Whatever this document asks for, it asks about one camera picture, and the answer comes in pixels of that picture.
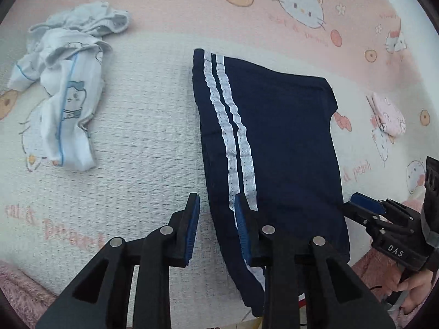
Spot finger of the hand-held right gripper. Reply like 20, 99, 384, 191
343, 202, 421, 235
350, 192, 423, 223

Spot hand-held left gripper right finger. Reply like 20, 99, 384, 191
234, 194, 398, 329

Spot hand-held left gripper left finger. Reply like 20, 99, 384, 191
36, 194, 201, 329

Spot navy shorts with white stripes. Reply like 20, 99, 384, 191
192, 49, 350, 307

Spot person's right hand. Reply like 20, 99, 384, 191
398, 270, 436, 316

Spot pink printed folded garment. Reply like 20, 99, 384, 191
366, 92, 406, 138

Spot pink and white printed blanket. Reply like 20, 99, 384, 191
0, 0, 439, 323

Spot pink fluffy robe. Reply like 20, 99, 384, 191
0, 199, 426, 329

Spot light grey printed garment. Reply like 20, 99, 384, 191
7, 2, 133, 171

